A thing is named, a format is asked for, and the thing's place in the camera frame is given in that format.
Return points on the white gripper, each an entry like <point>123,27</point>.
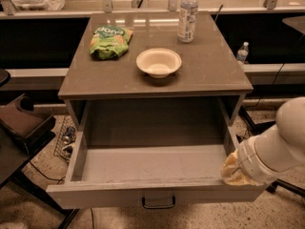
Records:
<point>249,162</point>

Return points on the grey top drawer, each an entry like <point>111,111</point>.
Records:
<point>154,153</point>

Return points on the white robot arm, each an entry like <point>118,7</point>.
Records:
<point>290,125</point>

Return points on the grey drawer cabinet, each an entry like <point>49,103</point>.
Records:
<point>208,65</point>

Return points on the black office chair base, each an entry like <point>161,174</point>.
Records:
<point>286,185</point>

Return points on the black stand leg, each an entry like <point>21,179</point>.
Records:
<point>256,128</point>

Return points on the small water bottle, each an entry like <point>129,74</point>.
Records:
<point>242,53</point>

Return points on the white paper bowl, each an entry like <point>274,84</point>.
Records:
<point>158,62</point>

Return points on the clear water bottle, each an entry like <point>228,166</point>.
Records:
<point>187,20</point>

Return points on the green chips bag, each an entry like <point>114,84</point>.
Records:
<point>110,42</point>

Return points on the dark brown chair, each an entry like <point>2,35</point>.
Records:
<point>31,131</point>

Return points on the wire basket with clutter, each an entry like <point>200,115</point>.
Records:
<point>66,139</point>

